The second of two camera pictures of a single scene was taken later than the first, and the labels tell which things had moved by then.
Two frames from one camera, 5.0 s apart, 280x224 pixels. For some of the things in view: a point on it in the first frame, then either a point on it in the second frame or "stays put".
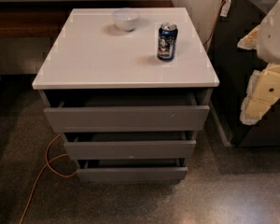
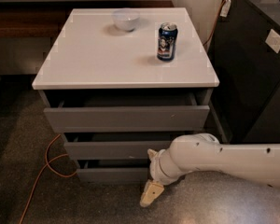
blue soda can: [166, 45] stays put
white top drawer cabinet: [128, 89] stays put
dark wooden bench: [49, 18] stays put
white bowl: [126, 19] stays put
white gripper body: [274, 38] to [155, 169]
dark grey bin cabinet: [245, 7] stays put
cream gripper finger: [267, 86] to [151, 153]
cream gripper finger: [249, 41] to [151, 190]
